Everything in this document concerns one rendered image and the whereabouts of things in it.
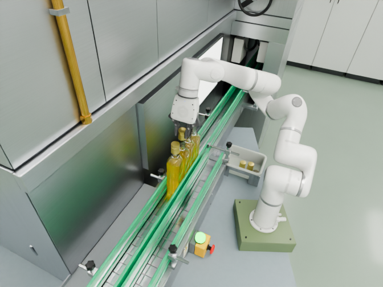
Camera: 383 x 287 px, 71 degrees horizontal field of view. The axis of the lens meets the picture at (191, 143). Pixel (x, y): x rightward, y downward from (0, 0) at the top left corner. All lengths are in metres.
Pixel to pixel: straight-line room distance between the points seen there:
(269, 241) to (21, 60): 1.06
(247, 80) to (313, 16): 3.71
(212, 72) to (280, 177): 0.46
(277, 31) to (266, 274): 1.41
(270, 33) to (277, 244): 1.29
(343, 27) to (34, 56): 4.41
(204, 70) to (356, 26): 3.92
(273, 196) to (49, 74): 0.85
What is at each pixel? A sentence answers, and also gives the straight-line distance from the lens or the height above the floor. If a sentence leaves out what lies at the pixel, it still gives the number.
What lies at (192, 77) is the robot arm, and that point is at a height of 1.41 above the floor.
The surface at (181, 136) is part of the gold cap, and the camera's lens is 1.07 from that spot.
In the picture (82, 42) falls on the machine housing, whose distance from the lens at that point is 0.75.
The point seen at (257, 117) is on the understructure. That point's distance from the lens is 2.20.
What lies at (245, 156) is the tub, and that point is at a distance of 1.59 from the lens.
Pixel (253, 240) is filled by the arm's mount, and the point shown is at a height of 0.82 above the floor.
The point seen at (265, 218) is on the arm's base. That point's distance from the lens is 1.20.
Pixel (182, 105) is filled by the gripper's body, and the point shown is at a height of 1.30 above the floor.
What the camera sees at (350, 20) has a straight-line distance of 4.72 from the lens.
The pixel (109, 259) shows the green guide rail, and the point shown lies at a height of 0.96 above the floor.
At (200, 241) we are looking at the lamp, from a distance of 1.15.
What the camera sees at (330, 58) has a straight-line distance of 4.87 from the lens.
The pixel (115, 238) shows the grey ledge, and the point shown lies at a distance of 1.14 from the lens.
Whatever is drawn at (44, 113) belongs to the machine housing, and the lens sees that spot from 0.71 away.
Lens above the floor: 1.84
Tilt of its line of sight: 40 degrees down
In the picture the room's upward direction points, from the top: 4 degrees clockwise
